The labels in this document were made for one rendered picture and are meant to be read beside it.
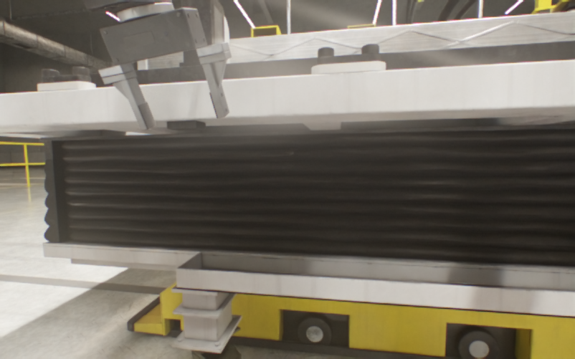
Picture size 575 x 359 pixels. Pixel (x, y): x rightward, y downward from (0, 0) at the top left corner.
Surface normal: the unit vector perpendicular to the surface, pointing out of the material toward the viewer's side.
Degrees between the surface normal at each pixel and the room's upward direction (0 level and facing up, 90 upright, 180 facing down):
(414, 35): 90
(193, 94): 90
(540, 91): 90
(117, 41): 113
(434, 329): 90
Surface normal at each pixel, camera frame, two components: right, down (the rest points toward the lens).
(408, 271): -0.18, 0.08
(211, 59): -0.11, 0.47
